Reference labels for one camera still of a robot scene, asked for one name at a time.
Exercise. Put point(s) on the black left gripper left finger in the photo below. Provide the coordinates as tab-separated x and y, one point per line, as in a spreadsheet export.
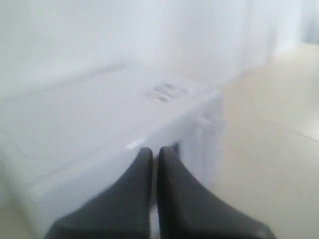
120	212

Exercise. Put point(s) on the warning label sticker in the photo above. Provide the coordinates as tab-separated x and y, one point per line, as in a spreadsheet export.
164	92

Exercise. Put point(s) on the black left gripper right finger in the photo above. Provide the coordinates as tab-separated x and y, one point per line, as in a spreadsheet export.
187	210

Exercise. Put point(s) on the white microwave oven body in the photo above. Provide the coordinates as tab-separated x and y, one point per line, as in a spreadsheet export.
63	145

